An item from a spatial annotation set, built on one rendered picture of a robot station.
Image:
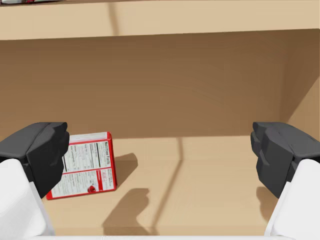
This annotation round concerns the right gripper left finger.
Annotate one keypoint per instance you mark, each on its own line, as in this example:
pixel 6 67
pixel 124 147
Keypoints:
pixel 30 162

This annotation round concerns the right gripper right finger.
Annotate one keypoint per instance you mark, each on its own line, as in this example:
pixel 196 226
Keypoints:
pixel 292 162

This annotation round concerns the small red and white carton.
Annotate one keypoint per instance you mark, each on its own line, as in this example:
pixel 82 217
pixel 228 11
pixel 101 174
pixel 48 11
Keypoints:
pixel 85 162

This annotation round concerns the pale wooden shelf unit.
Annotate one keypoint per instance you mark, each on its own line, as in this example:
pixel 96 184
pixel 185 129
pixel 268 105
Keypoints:
pixel 175 87

